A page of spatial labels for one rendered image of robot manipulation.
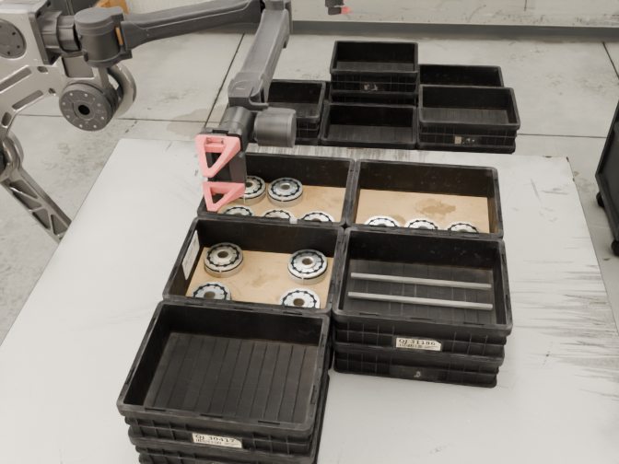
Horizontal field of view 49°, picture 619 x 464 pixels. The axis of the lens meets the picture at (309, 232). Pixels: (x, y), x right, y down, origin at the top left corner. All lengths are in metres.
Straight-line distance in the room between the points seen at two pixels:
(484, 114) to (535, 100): 1.16
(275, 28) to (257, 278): 0.65
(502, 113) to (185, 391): 2.00
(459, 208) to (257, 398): 0.83
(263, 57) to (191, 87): 2.99
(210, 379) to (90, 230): 0.82
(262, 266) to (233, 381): 0.36
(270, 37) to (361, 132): 1.73
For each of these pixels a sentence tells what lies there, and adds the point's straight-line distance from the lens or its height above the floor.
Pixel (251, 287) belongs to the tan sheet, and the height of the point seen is 0.83.
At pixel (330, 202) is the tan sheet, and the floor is 0.83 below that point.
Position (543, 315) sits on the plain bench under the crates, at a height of 0.70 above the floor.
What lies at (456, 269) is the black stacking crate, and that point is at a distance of 1.79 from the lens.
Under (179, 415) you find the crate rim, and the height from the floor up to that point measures 0.93.
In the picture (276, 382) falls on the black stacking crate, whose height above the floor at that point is 0.83.
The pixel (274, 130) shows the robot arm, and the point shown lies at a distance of 1.10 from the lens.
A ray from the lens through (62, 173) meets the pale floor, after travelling 3.75.
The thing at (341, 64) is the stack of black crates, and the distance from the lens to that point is 3.38.
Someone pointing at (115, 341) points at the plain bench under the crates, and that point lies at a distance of 1.86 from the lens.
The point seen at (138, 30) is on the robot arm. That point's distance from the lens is 1.51.
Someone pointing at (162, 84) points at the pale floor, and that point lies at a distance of 4.37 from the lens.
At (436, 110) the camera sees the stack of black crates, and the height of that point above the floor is 0.49.
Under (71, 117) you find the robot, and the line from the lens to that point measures 1.96.
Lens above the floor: 2.07
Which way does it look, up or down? 42 degrees down
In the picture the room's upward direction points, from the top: 2 degrees counter-clockwise
